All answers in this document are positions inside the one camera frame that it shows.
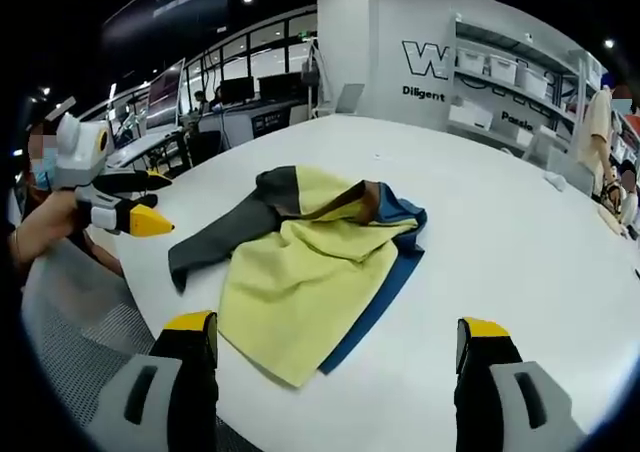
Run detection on person's left hand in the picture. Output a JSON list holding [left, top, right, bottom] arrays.
[[18, 187, 97, 269]]

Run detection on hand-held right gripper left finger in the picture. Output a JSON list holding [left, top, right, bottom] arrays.
[[97, 310, 220, 452]]

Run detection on grey laptop lid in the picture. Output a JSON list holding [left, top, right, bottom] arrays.
[[338, 83, 365, 117]]

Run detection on grey background desk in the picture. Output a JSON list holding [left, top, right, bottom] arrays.
[[105, 125, 194, 176]]

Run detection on dark computer monitor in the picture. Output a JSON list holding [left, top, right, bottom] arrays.
[[219, 76, 255, 106], [257, 71, 305, 102]]

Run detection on white metal shelving unit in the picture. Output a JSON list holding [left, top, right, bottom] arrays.
[[447, 14, 604, 173]]

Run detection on white storage bin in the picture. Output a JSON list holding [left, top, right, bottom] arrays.
[[487, 54, 519, 84], [516, 64, 550, 99], [458, 49, 487, 75], [448, 100, 495, 132]]

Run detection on large tilted monitor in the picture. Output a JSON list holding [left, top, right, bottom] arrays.
[[144, 57, 186, 131]]

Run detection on yellow grey blue garment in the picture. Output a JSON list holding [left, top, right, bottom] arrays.
[[167, 165, 429, 389]]

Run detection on blue face mask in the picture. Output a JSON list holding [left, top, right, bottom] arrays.
[[32, 164, 55, 192]]

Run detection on grey mesh office chair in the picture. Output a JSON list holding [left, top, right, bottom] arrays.
[[19, 249, 157, 426]]

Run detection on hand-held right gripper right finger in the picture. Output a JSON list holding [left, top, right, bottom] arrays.
[[453, 315, 589, 452]]

